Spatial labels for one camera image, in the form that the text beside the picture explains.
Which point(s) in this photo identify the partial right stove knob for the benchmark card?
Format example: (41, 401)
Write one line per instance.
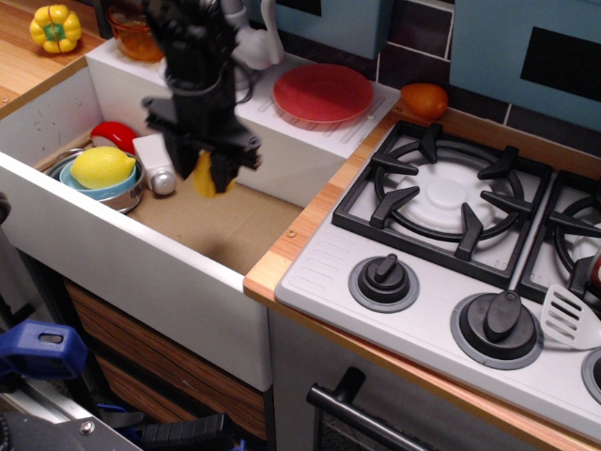
(590, 372)

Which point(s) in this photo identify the black left burner grate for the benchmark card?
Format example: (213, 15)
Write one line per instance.
(462, 206)

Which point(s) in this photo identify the white salt shaker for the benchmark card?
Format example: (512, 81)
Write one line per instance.
(151, 151)

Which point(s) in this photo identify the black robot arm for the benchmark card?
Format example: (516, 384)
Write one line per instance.
(197, 44)

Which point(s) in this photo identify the red plastic plate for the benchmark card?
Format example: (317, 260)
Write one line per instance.
(323, 93)

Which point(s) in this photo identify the black right burner grate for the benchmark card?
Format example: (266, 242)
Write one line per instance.
(566, 240)

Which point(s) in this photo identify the black oven door handle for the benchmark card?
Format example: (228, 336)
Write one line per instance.
(338, 404)

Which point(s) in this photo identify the yellow toy corn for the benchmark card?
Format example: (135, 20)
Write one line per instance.
(202, 178)

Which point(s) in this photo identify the white slotted spatula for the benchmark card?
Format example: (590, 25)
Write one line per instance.
(567, 319)

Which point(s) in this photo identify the red white toy mushroom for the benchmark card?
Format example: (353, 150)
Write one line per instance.
(114, 134)

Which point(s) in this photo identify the black large stove knob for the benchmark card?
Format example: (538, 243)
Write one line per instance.
(497, 330)

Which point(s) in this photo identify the grey toy faucet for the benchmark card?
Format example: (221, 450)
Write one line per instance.
(256, 49)

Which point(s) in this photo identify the orange glass jar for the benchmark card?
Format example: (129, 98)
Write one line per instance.
(131, 31)

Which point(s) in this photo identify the light blue bowl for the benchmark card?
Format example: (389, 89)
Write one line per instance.
(122, 187)

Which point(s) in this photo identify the silver metal pot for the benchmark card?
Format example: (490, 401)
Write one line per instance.
(123, 203)

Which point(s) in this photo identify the yellow toy lemon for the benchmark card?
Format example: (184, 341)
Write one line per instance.
(102, 167)

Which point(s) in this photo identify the yellow toy bell pepper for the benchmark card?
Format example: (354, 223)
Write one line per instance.
(56, 28)

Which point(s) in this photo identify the orange toy fruit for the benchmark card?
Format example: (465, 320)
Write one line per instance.
(428, 101)

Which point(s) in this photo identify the black burner grate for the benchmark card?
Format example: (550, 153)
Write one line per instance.
(566, 240)
(462, 206)

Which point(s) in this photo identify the white toy sink basin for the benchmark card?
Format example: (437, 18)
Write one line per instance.
(175, 263)

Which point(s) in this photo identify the blue clamp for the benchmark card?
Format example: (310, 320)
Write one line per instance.
(42, 351)

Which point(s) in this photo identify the black ribbed tool handle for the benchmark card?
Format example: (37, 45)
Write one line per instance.
(212, 432)

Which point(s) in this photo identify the black small stove knob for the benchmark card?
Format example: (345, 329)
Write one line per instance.
(384, 284)

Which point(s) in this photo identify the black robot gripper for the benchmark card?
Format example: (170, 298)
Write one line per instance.
(190, 124)

